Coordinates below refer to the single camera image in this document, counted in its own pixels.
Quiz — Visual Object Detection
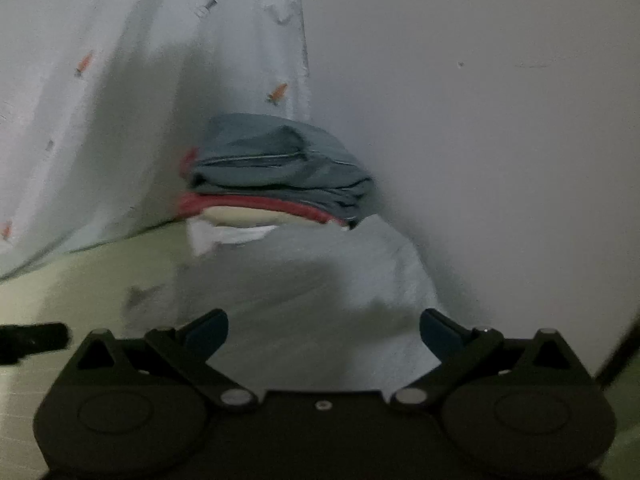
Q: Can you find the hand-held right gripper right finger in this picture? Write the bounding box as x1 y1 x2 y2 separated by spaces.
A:
387 308 588 413

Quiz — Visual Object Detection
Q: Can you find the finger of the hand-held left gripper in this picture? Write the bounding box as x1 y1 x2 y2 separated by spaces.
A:
0 322 70 365

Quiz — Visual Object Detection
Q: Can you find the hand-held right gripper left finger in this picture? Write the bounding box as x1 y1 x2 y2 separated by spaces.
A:
64 309 261 413

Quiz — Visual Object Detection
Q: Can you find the stack of folded clothes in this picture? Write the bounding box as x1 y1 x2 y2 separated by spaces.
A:
182 112 376 228

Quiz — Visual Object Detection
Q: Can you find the green grid mat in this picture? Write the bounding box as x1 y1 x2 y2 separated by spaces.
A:
0 220 196 480

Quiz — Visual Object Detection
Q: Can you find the white folded garment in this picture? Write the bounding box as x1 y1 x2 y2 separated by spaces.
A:
186 220 278 257

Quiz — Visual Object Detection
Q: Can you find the cream folded garment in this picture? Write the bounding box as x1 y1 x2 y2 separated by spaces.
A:
200 206 321 231

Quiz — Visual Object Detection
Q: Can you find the carrot-print bed sheet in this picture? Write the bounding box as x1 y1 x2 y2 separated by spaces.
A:
0 0 443 391

